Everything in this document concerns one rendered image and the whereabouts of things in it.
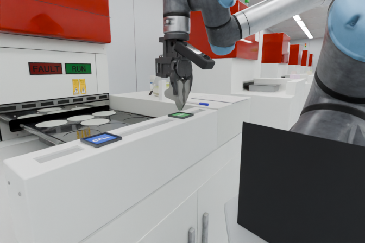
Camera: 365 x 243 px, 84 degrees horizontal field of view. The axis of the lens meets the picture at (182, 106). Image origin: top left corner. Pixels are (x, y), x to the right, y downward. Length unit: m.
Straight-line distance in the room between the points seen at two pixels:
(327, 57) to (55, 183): 0.44
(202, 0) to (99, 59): 0.68
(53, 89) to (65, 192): 0.68
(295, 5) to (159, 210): 0.64
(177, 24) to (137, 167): 0.37
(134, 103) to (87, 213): 0.64
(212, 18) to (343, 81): 0.34
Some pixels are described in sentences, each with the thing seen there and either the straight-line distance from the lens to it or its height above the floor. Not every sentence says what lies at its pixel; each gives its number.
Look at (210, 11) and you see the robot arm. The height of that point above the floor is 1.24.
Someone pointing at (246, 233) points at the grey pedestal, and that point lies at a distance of 0.43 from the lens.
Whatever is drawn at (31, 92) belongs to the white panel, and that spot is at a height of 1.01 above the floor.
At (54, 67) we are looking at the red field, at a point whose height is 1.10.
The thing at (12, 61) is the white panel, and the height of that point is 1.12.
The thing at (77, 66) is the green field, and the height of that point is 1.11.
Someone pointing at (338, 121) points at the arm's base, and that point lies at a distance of 0.39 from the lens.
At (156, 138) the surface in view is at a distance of 0.47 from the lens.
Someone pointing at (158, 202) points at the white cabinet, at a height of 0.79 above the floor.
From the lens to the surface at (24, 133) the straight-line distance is 0.98.
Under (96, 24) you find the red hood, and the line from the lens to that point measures 1.05.
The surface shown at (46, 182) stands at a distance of 0.35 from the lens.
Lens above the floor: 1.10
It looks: 10 degrees down
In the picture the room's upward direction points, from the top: straight up
